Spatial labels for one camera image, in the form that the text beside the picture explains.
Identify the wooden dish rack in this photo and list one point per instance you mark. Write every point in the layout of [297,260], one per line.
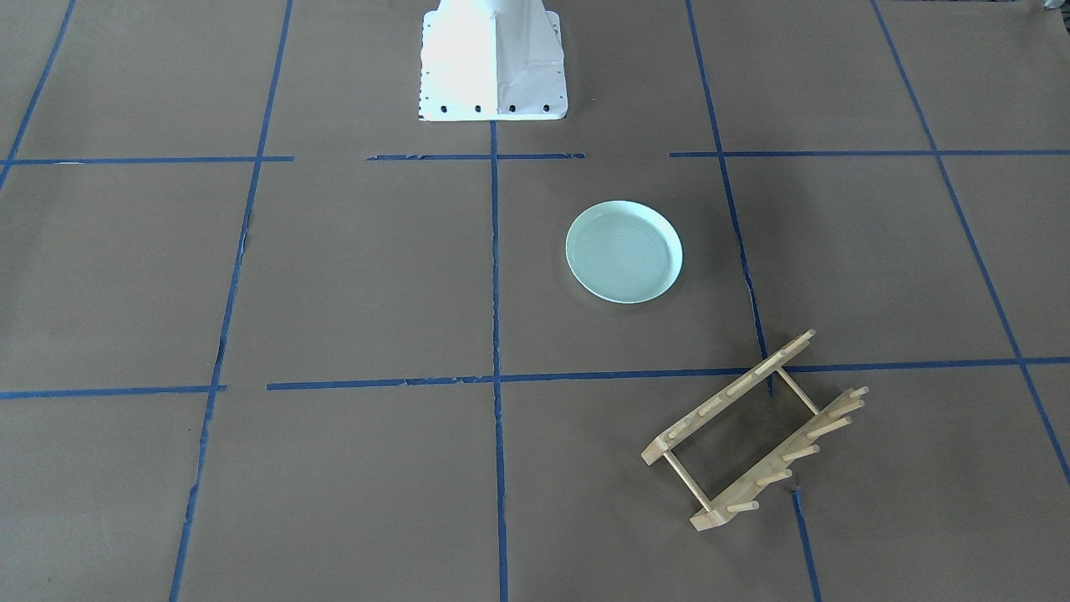
[745,437]

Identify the light green round plate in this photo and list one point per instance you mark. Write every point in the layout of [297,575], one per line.
[623,252]

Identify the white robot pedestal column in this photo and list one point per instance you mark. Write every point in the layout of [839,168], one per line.
[492,60]

